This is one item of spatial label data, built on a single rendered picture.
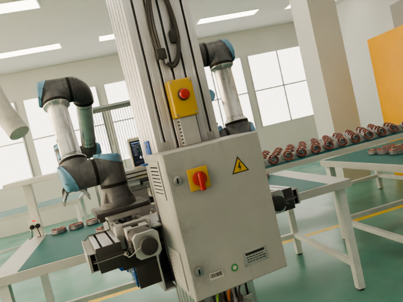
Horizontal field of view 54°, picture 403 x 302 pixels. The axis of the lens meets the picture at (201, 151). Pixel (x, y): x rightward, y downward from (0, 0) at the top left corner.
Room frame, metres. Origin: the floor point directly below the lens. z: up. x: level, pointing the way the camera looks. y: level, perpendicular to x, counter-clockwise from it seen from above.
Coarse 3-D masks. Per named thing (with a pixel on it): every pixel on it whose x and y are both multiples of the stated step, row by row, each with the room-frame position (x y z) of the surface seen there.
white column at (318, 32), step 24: (312, 0) 5.83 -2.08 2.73; (312, 24) 5.81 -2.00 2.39; (336, 24) 5.89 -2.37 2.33; (312, 48) 5.92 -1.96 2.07; (336, 48) 5.88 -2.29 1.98; (312, 72) 6.06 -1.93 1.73; (336, 72) 5.86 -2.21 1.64; (312, 96) 6.21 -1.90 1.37; (336, 96) 5.84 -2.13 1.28; (336, 120) 5.82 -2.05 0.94; (336, 168) 5.97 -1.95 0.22
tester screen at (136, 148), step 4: (132, 144) 2.62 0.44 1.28; (136, 144) 2.62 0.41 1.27; (132, 148) 2.62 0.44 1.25; (136, 148) 2.62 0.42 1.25; (140, 148) 2.63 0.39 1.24; (136, 152) 2.62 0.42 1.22; (140, 152) 2.63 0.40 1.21; (136, 156) 2.62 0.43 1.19; (136, 160) 2.62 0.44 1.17; (140, 160) 2.62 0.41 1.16; (136, 164) 2.62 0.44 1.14
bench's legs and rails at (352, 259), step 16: (336, 192) 2.54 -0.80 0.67; (352, 224) 2.53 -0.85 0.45; (304, 240) 3.21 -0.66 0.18; (352, 240) 2.52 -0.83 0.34; (336, 256) 2.73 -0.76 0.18; (352, 256) 2.52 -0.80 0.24; (352, 272) 2.56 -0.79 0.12; (0, 288) 2.09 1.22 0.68; (48, 288) 2.97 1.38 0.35; (112, 288) 3.08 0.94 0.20; (128, 288) 3.09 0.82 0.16
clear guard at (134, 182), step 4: (136, 176) 2.61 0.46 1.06; (140, 176) 2.53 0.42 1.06; (144, 176) 2.47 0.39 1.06; (128, 180) 2.43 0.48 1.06; (132, 180) 2.38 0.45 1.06; (136, 180) 2.38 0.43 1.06; (132, 184) 2.36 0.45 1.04; (136, 184) 2.36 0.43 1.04; (144, 184) 2.36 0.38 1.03; (148, 184) 2.36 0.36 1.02; (132, 188) 2.34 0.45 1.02; (136, 188) 2.34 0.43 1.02; (140, 188) 2.34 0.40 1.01; (144, 188) 2.34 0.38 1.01
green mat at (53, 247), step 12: (84, 228) 2.91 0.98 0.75; (96, 228) 2.80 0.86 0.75; (48, 240) 2.77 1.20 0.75; (60, 240) 2.67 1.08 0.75; (72, 240) 2.58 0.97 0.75; (36, 252) 2.47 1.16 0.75; (48, 252) 2.39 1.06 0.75; (60, 252) 2.31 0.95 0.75; (72, 252) 2.24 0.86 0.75; (84, 252) 2.18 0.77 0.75; (24, 264) 2.22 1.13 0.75; (36, 264) 2.16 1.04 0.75
